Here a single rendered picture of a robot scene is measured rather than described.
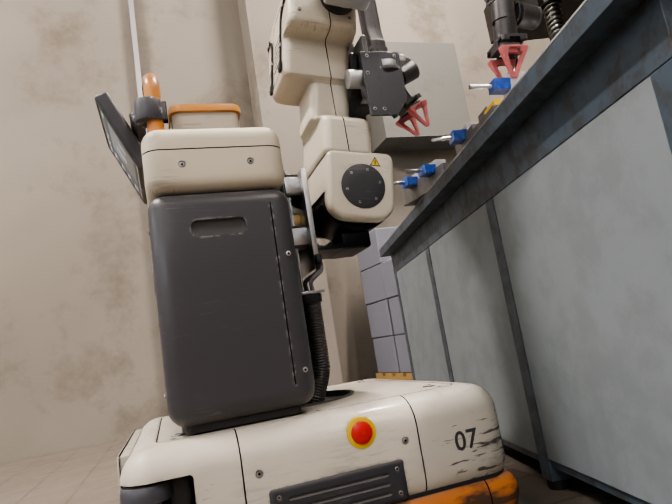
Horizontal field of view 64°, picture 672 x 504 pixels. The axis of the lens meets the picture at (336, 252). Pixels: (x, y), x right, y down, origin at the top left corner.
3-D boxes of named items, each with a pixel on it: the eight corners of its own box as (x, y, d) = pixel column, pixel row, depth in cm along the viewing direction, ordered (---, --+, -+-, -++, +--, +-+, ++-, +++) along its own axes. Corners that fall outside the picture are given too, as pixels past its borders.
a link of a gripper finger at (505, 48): (519, 86, 135) (516, 50, 136) (532, 73, 128) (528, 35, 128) (493, 87, 134) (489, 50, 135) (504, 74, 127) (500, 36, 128)
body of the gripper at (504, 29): (511, 60, 138) (508, 32, 139) (528, 40, 128) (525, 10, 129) (486, 60, 138) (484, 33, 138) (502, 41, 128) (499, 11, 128)
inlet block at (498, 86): (473, 93, 128) (471, 71, 129) (466, 101, 133) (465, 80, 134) (526, 92, 130) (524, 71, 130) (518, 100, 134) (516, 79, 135)
